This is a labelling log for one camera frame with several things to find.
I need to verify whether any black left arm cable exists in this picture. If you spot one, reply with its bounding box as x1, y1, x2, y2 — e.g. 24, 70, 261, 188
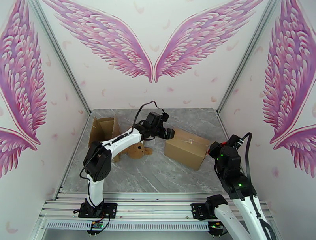
79, 100, 165, 182

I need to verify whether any brown teddy bear plush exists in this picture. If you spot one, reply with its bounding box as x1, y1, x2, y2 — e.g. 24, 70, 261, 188
124, 142, 154, 159

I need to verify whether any aluminium corner post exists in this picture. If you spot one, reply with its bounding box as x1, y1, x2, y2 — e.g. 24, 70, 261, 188
216, 0, 282, 117
26, 0, 92, 116

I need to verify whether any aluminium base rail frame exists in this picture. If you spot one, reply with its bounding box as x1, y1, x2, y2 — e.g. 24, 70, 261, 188
37, 192, 276, 240

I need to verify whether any large brown cardboard box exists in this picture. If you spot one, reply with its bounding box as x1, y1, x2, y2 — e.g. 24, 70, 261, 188
164, 127, 213, 171

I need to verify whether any small brown cardboard box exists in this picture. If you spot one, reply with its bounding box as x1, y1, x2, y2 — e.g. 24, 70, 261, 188
88, 114, 124, 163

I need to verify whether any white slotted cable duct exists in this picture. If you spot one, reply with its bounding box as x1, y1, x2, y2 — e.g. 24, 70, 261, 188
46, 220, 211, 232

